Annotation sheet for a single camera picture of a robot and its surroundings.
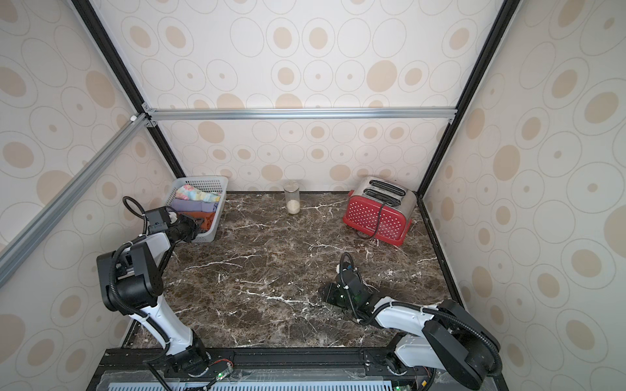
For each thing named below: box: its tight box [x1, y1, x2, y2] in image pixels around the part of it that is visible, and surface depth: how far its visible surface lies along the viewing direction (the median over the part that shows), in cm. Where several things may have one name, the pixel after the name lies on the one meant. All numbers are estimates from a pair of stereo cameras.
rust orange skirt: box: [179, 211, 216, 232], surface depth 96 cm
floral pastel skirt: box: [175, 184, 222, 203], surface depth 111 cm
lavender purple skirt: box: [170, 198, 219, 213], surface depth 106 cm
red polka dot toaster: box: [342, 177, 418, 247], surface depth 98 cm
